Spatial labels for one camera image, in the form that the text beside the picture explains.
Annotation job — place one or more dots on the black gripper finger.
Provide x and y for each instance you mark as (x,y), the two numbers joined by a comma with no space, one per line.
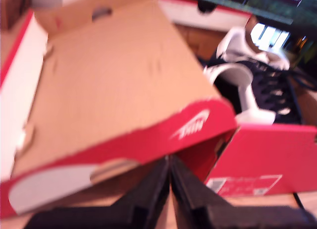
(198,204)
(141,204)

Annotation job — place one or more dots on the red cardboard shoebox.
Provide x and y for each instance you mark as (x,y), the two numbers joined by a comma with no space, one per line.
(260,149)

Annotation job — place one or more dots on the red shoebox lid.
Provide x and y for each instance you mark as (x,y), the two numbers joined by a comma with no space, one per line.
(111,77)

